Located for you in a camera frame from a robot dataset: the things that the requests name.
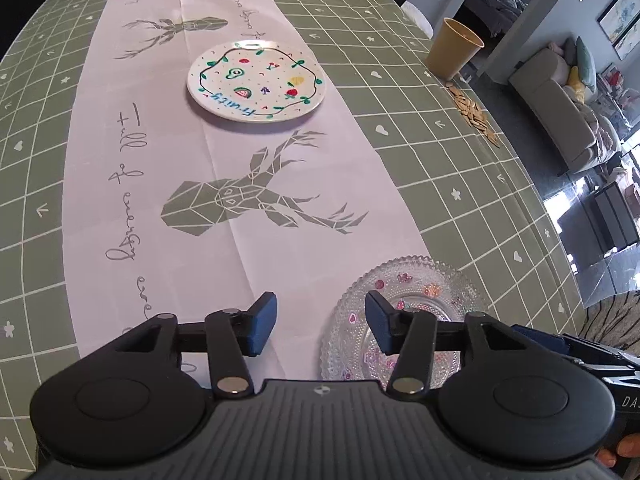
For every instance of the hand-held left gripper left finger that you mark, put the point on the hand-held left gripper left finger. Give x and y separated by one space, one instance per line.
262 325

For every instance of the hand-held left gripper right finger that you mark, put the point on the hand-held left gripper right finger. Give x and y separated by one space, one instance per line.
380 327

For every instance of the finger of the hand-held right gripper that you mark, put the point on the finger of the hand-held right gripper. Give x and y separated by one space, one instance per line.
545 340

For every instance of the clear glass beaded plate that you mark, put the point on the clear glass beaded plate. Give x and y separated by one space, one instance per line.
435 285

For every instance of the person's right hand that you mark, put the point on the person's right hand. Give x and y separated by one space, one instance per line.
617 450

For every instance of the striped floor rug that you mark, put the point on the striped floor rug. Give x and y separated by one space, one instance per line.
615 317

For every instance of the black low cabinet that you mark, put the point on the black low cabinet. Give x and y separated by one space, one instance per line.
617 217

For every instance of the white deer print table runner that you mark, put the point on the white deer print table runner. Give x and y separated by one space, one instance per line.
200 150

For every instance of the scattered brown seeds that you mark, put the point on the scattered brown seeds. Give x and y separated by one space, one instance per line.
472 112

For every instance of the white fruit painted plate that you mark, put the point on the white fruit painted plate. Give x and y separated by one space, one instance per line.
255 80

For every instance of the beige sofa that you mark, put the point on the beige sofa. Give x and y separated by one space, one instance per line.
545 90

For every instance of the beige cup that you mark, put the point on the beige cup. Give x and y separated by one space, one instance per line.
450 52

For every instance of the bed with grey bedding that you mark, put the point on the bed with grey bedding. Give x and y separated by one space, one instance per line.
492 7

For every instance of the framed wall picture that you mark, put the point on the framed wall picture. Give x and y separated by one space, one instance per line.
620 10

